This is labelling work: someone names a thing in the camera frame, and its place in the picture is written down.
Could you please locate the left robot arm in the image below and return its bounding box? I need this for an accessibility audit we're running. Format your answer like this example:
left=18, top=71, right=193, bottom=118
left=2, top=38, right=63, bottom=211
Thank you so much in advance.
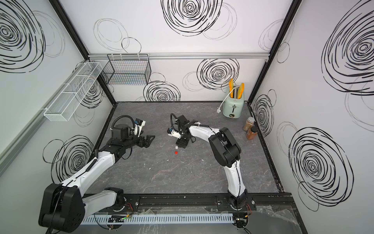
left=38, top=115, right=155, bottom=234

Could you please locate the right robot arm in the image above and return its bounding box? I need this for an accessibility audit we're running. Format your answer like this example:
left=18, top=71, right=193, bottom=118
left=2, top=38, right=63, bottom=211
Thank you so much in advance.
left=167, top=113, right=247, bottom=210

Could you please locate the mint green toaster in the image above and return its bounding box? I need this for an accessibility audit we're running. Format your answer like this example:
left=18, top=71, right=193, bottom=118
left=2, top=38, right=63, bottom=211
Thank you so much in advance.
left=222, top=86, right=244, bottom=119

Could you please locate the spice jar silver lid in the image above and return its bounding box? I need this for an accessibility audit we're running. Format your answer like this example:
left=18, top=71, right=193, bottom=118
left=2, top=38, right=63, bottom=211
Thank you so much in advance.
left=243, top=117, right=255, bottom=132

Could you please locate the spice jar black lid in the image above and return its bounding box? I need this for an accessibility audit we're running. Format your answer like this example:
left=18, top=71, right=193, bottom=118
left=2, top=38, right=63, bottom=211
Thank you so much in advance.
left=246, top=126, right=258, bottom=140

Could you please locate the white mesh shelf basket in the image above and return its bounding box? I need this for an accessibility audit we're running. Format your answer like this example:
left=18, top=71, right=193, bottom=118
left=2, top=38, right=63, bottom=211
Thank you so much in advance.
left=43, top=62, right=102, bottom=121

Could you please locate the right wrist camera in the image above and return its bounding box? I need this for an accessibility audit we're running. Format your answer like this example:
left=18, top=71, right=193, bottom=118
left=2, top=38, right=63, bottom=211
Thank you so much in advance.
left=167, top=127, right=181, bottom=139

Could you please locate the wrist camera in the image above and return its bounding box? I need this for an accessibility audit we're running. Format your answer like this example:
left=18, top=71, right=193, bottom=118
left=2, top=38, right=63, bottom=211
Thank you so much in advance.
left=134, top=118, right=146, bottom=137
left=167, top=127, right=181, bottom=139

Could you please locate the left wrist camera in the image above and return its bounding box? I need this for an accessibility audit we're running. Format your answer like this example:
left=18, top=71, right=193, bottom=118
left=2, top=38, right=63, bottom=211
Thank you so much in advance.
left=134, top=118, right=146, bottom=137

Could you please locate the white toaster power cord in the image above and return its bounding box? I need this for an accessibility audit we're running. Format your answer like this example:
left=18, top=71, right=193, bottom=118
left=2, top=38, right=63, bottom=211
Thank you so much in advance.
left=216, top=87, right=235, bottom=114

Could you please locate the black wire basket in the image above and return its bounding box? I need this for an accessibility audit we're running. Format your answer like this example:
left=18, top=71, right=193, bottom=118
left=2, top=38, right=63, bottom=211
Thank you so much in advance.
left=102, top=54, right=152, bottom=85

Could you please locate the grey slotted cable duct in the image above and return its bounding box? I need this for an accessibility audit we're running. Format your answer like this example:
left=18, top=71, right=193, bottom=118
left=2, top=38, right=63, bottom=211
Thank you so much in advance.
left=81, top=214, right=235, bottom=226

